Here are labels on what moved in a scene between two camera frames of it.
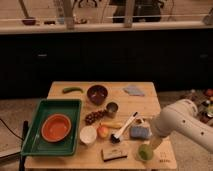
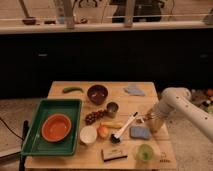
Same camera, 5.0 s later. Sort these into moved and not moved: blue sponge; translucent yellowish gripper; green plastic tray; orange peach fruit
Moved: translucent yellowish gripper
Not moved: green plastic tray; blue sponge; orange peach fruit
